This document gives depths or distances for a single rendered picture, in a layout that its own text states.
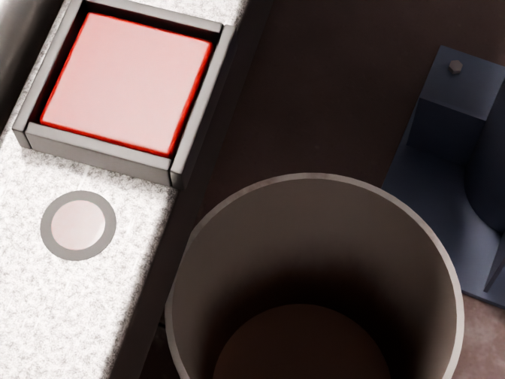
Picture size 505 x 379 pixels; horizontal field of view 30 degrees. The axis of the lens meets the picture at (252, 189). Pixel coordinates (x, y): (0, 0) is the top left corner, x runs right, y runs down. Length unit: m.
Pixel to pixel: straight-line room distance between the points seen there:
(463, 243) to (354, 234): 0.32
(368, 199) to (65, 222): 0.66
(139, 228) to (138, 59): 0.08
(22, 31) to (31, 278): 0.12
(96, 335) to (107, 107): 0.10
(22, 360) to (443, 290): 0.68
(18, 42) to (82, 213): 0.10
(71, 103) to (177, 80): 0.05
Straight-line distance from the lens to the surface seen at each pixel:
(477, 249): 1.39
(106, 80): 0.41
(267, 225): 1.09
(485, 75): 1.53
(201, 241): 1.00
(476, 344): 1.36
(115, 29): 0.43
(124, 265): 0.39
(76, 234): 0.40
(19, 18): 0.46
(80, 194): 0.41
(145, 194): 0.40
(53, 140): 0.40
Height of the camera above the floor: 1.28
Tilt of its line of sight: 65 degrees down
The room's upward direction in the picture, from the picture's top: 2 degrees counter-clockwise
